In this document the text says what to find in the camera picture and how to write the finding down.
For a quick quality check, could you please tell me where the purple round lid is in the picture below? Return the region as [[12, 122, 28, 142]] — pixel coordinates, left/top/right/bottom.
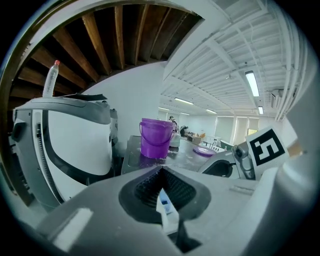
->
[[192, 146, 217, 158]]

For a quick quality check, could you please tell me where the brown wooden staircase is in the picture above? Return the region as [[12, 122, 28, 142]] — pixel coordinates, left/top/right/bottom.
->
[[7, 3, 205, 113]]

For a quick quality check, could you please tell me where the clear bottle with red cap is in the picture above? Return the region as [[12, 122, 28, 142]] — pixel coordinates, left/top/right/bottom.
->
[[41, 59, 61, 99]]

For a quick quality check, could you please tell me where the purple plastic bucket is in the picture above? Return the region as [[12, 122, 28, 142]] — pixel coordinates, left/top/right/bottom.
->
[[139, 117, 177, 159]]

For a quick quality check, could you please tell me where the white box with blue bottle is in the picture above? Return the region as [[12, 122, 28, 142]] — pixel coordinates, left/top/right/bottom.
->
[[156, 188, 180, 233]]

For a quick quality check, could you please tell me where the large white and black machine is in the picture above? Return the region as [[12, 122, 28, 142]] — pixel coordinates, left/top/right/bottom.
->
[[11, 96, 113, 206]]

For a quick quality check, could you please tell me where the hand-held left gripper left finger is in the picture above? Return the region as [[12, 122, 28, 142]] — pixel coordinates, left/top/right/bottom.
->
[[36, 164, 177, 256]]

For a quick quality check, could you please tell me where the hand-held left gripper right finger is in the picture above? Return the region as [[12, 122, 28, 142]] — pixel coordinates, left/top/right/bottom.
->
[[161, 164, 288, 256]]

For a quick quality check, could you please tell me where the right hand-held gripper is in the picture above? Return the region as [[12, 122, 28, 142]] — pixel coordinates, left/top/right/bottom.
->
[[199, 126, 291, 181]]

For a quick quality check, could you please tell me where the person's right forearm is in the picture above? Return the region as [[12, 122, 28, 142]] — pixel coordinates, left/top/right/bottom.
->
[[286, 139, 308, 159]]

